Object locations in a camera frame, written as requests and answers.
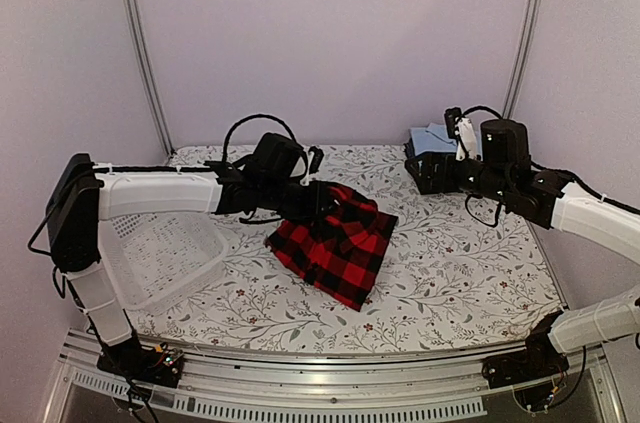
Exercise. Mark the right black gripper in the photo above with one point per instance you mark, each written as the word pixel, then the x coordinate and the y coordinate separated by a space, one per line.
pixel 446 184

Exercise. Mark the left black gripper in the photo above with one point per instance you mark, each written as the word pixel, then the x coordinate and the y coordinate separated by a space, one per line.
pixel 314 210

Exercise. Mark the red black plaid shirt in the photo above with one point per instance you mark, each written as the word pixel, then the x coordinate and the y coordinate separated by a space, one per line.
pixel 341 252

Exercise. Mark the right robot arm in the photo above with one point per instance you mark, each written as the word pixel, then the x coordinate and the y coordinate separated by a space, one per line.
pixel 494 162

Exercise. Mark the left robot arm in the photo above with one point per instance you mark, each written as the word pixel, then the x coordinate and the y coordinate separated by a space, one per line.
pixel 88 193

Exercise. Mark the light blue folded shirt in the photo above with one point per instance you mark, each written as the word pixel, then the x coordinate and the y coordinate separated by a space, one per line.
pixel 433 138

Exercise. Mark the floral table cloth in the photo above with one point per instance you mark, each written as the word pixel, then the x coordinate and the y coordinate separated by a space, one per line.
pixel 448 280

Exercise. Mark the white plastic basket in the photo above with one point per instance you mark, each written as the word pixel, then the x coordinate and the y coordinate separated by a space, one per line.
pixel 156 261

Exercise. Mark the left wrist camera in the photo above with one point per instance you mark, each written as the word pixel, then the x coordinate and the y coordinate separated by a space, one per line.
pixel 312 158

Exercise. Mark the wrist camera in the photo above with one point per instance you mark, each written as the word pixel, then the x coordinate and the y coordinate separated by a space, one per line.
pixel 312 158
pixel 460 129

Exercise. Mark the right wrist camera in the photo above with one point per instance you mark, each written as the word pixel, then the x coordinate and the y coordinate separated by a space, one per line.
pixel 460 129

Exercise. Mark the aluminium front rail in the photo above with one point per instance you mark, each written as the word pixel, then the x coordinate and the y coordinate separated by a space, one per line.
pixel 226 385

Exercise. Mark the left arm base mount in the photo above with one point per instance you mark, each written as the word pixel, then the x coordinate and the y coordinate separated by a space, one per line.
pixel 159 365

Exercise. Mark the right aluminium post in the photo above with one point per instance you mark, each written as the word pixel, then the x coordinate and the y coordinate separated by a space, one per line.
pixel 516 79

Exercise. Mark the aluminium post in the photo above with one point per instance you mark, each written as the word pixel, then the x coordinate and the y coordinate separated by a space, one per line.
pixel 516 79
pixel 143 59

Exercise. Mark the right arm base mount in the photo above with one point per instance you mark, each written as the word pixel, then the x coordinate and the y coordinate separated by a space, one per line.
pixel 538 360

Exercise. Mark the left aluminium post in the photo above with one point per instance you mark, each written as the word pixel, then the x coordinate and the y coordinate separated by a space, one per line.
pixel 143 59

